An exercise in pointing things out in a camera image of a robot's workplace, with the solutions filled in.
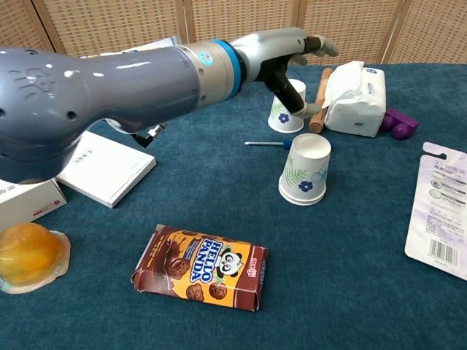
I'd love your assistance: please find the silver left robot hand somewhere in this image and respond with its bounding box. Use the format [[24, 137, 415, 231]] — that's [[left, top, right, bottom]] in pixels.
[[229, 26, 340, 120]]

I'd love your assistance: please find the orange fruit jelly cup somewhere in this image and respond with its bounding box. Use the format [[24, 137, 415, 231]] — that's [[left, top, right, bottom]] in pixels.
[[0, 222, 72, 295]]

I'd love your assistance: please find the wooden rolling stick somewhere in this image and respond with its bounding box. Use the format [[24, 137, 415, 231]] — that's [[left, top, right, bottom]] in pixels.
[[308, 67, 333, 134]]

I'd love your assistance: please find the white opened tissue pack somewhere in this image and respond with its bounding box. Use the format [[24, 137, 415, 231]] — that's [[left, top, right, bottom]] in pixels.
[[319, 61, 387, 139]]

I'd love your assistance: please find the purple plastic block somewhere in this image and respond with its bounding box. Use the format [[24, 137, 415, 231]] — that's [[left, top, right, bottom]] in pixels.
[[380, 107, 420, 141]]

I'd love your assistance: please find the wooden rattan folding screen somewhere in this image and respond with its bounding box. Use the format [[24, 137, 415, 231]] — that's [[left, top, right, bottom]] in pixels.
[[0, 0, 467, 71]]

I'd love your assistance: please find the flat white cardboard box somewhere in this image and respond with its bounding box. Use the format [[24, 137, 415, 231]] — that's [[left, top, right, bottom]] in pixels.
[[54, 130, 158, 209]]

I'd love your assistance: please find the teal table cloth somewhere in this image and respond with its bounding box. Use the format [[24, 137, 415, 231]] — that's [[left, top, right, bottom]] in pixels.
[[0, 63, 467, 350]]

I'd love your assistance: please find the Hello Panda biscuit box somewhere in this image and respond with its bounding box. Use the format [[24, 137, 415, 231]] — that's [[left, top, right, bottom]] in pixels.
[[131, 224, 269, 313]]

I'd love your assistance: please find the lilac blister card package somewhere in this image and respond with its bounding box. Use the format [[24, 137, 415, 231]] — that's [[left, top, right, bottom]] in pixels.
[[404, 141, 467, 281]]

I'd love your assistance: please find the small white cardboard box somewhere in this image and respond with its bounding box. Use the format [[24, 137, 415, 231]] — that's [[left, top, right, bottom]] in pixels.
[[0, 177, 68, 233]]

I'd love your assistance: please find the blue handled screwdriver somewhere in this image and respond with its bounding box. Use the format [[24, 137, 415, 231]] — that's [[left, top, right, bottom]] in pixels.
[[244, 139, 293, 149]]

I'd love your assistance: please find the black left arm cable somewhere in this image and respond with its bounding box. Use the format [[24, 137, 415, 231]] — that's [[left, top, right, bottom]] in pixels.
[[104, 117, 168, 149]]

